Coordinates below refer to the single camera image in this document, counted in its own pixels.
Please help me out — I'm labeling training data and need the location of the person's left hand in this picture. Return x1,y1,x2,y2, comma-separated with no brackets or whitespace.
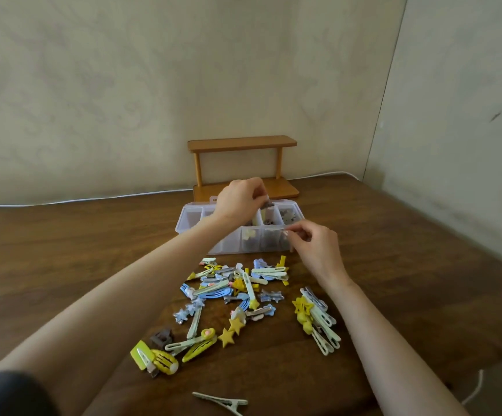
211,177,271,228

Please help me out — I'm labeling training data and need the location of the person's right hand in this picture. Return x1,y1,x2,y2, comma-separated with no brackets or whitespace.
285,220,351,292

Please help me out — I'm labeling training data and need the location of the person's left forearm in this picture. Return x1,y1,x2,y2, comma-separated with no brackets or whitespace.
0,214,231,416

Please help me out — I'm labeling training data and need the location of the person's right forearm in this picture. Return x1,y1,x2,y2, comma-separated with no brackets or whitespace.
319,276,469,416

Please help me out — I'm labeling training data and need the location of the small wooden two-tier shelf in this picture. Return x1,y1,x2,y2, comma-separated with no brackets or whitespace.
187,135,300,203

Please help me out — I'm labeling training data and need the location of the clear plastic compartment box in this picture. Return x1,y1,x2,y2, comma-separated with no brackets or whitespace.
175,196,305,255

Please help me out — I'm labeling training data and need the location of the bunch of cream yellow clips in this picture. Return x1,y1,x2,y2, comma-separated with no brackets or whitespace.
292,287,342,356

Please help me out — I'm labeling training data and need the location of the pile of mixed hair clips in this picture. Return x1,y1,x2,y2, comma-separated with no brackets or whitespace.
173,255,290,340

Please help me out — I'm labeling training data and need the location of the yellow double star hair clip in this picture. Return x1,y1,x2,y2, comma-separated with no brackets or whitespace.
217,316,246,349

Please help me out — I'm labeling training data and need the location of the yellow leaf hair clip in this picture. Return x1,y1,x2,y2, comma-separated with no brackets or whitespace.
181,328,218,364

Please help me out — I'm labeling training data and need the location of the dark brown bow hair clip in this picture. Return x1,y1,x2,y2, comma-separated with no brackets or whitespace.
150,328,174,350

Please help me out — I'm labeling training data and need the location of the cream alligator hair clip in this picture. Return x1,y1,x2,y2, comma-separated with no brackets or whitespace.
191,391,249,416

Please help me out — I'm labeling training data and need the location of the yellow oval striped hair clip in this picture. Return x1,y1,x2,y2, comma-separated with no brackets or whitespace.
150,349,180,376

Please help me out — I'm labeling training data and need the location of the yellow-green square hair clip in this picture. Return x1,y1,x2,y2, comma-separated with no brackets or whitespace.
130,340,156,371

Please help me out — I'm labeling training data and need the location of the dark sleeve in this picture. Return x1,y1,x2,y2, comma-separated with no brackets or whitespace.
0,371,59,416

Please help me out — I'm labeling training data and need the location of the thin white cable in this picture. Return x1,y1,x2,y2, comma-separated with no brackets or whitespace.
0,171,361,209

